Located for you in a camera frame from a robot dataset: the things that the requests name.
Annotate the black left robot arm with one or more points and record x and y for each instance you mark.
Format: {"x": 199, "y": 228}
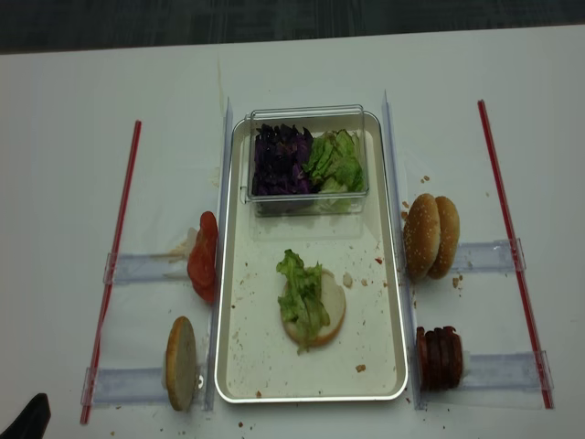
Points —
{"x": 32, "y": 422}

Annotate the green lettuce in container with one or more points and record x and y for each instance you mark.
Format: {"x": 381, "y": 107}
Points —
{"x": 333, "y": 165}

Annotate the lettuce leaf on bun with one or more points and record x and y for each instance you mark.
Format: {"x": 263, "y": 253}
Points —
{"x": 301, "y": 303}

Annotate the red tomato slice stack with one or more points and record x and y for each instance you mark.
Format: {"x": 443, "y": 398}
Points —
{"x": 202, "y": 259}

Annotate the meat patty stack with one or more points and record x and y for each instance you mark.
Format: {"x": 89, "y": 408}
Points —
{"x": 440, "y": 355}

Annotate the clear plastic salad container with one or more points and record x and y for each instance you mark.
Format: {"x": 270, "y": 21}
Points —
{"x": 317, "y": 120}

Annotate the purple cabbage shreds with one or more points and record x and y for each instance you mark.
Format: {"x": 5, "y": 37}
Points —
{"x": 280, "y": 152}

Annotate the bottom bun on tray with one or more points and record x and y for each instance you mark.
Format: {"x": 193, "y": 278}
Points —
{"x": 334, "y": 300}

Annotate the sesame bun front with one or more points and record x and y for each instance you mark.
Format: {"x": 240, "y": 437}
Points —
{"x": 422, "y": 236}

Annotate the sesame bun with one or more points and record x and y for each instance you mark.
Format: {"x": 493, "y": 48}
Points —
{"x": 450, "y": 234}
{"x": 422, "y": 236}

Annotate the sesame bun rear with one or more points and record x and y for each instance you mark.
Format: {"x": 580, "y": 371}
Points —
{"x": 450, "y": 234}

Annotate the white metal tray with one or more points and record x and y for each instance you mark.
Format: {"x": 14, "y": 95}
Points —
{"x": 256, "y": 360}

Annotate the upper left clear holder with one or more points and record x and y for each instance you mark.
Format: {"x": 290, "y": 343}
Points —
{"x": 127, "y": 268}

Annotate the clear holder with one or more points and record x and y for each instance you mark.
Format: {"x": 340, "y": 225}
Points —
{"x": 127, "y": 268}
{"x": 525, "y": 371}
{"x": 504, "y": 256}
{"x": 124, "y": 386}

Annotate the upright bun half left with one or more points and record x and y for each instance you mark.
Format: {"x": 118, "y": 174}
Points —
{"x": 181, "y": 364}

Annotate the upper right clear holder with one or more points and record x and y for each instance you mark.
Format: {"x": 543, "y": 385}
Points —
{"x": 504, "y": 256}

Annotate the left red strip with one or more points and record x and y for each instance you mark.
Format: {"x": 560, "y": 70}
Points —
{"x": 91, "y": 373}

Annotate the red strip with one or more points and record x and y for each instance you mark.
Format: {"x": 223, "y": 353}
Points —
{"x": 91, "y": 373}
{"x": 546, "y": 392}

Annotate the right red strip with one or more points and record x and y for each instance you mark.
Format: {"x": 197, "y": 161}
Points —
{"x": 546, "y": 392}

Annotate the lower left clear holder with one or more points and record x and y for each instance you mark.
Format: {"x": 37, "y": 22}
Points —
{"x": 124, "y": 386}

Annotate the lower right clear holder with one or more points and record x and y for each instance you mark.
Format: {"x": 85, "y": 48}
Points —
{"x": 525, "y": 371}

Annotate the left clear vertical rail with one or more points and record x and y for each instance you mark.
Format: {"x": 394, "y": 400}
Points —
{"x": 223, "y": 203}

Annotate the clear vertical rail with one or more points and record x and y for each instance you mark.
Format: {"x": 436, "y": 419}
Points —
{"x": 223, "y": 203}
{"x": 409, "y": 321}

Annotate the right clear vertical rail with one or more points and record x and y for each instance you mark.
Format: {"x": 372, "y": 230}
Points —
{"x": 409, "y": 321}

